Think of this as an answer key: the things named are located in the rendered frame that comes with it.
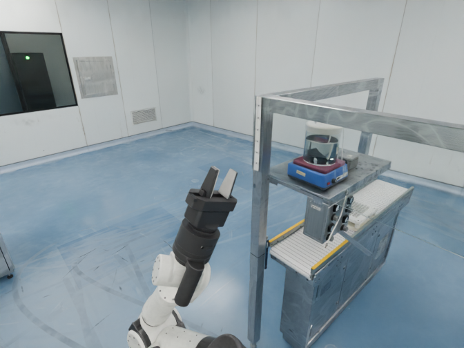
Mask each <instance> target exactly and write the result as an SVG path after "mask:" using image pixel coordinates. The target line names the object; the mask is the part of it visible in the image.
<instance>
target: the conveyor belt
mask: <svg viewBox="0 0 464 348"><path fill-rule="evenodd" d="M303 228H304V227H302V228H301V229H299V230H298V231H296V232H295V233H293V234H291V235H290V236H289V237H287V238H285V239H284V240H282V241H281V242H279V243H277V244H276V245H274V246H273V247H272V248H271V250H270V254H271V255H273V256H274V257H276V258H277V259H279V260H280V261H282V262H283V263H285V264H286V265H288V266H289V267H291V268H292V269H294V270H295V271H297V272H298V273H300V274H301V275H303V276H304V277H305V278H307V279H308V280H311V278H310V275H311V273H310V272H311V267H312V266H313V265H315V264H316V263H317V262H319V261H320V260H321V259H323V258H324V257H325V256H326V255H327V254H328V253H330V252H331V251H333V250H334V249H335V248H336V247H337V246H338V245H339V244H341V243H342V242H344V241H345V240H346V239H345V238H344V237H342V236H341V235H340V234H339V233H337V234H335V235H334V236H333V237H334V239H333V241H332V242H330V241H329V243H328V245H327V247H326V248H325V245H326V243H327V241H326V242H325V243H324V244H321V243H319V242H317V241H315V240H313V239H311V238H310V237H308V236H306V235H304V234H303ZM345 233H347V234H348V235H349V236H351V235H353V234H354V233H355V232H354V231H352V230H351V229H348V231H347V232H345Z"/></svg>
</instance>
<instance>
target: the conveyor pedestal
mask: <svg viewBox="0 0 464 348"><path fill-rule="evenodd" d="M394 231H395V229H393V228H391V227H389V226H387V225H384V226H383V227H381V228H380V229H379V230H378V231H377V232H376V233H375V234H373V235H372V236H371V237H370V238H369V239H368V240H367V241H366V242H365V243H364V244H362V245H363V246H364V247H365V248H366V249H367V250H369V251H370V252H372V254H371V255H370V256H368V255H366V254H365V253H363V252H362V251H361V250H360V249H357V250H356V251H354V252H353V253H352V254H351V255H350V256H349V257H348V258H347V259H346V260H345V261H344V262H342V263H341V264H340V265H339V266H338V267H337V268H335V269H334V270H333V271H332V272H331V273H330V274H329V275H328V276H327V277H326V278H325V279H324V280H322V281H321V282H320V283H319V284H318V285H316V286H315V287H313V286H312V285H310V284H309V283H308V282H306V281H304V280H303V279H302V278H300V277H299V276H297V275H296V274H294V273H293V272H291V271H290V270H288V269H287V268H286V274H285V281H284V294H283V301H282V314H281V321H280V331H281V332H282V333H283V335H282V337H283V338H284V339H285V340H286V341H287V342H288V343H289V344H290V345H291V346H292V347H293V348H310V346H312V344H313V343H314V342H315V341H316V340H317V339H318V338H319V337H320V336H321V335H322V333H323V332H324V331H325V330H326V329H327V328H328V327H329V325H330V324H331V323H332V322H333V321H334V320H335V319H336V318H337V317H338V316H339V315H340V314H341V313H342V312H343V310H344V309H345V308H346V307H347V306H348V305H349V304H350V302H351V301H352V300H353V299H354V298H355V297H356V296H357V295H358V294H359V293H360V292H361V291H362V290H363V289H364V287H365V286H366V285H367V284H368V283H369V282H370V281H371V279H372V278H373V277H374V276H375V275H376V274H377V273H378V272H379V271H380V270H381V268H382V267H383V265H384V264H385V263H386V260H387V256H388V253H389V248H390V246H391V243H392V238H393V236H394Z"/></svg>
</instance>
